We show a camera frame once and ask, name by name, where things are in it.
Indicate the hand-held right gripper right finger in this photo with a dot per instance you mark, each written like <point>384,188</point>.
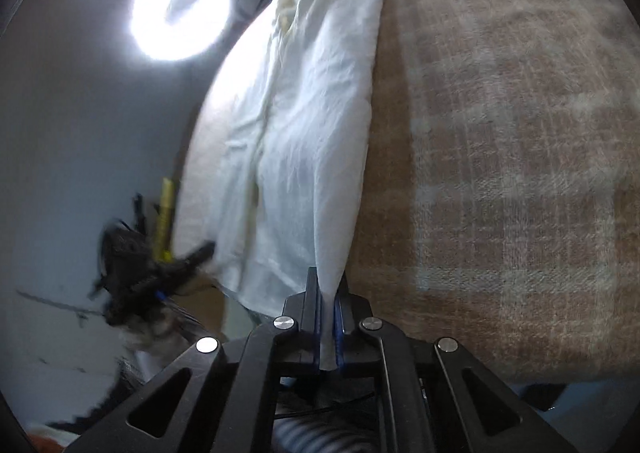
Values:
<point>340,328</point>

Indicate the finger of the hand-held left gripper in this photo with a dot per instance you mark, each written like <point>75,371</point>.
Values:
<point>185,265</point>

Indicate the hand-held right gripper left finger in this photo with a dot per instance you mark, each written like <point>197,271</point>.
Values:
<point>315,323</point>

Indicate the white long-sleeved shirt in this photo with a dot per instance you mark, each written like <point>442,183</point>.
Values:
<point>310,108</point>

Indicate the yellow and black stand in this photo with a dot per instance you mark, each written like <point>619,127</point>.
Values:
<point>165,218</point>

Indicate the brown plaid blanket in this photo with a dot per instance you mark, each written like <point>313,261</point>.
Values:
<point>500,133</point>

